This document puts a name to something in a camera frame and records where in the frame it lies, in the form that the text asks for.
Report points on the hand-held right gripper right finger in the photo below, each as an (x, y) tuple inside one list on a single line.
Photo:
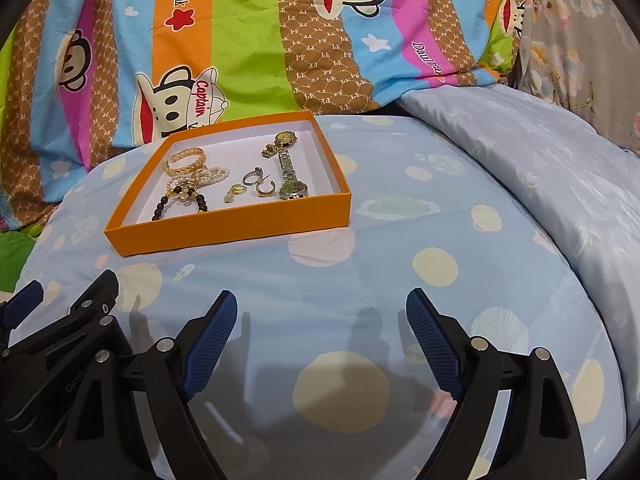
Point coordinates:
[(432, 335)]

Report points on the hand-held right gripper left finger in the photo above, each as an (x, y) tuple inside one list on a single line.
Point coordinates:
[(212, 340)]

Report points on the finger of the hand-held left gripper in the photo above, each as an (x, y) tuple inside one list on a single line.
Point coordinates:
[(95, 300), (20, 300)]

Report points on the orange cardboard box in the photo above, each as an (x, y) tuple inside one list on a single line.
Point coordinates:
[(225, 230)]

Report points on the gold drop earring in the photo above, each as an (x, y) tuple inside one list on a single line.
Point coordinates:
[(235, 191)]

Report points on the gold hoop earring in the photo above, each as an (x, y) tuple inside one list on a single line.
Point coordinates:
[(260, 192)]

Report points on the gold and silver wristwatch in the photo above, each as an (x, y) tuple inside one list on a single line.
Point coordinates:
[(287, 170)]

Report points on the green cloth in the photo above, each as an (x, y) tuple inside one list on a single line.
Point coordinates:
[(15, 255)]

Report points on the blue polka dot quilt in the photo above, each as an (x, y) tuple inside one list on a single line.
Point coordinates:
[(350, 310)]

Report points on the plain pale blue quilt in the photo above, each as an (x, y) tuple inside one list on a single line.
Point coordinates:
[(525, 160)]

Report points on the colourful monkey print blanket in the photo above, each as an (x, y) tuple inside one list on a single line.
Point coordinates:
[(300, 35)]

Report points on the grey floral sheet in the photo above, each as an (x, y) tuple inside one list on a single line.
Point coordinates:
[(575, 35)]

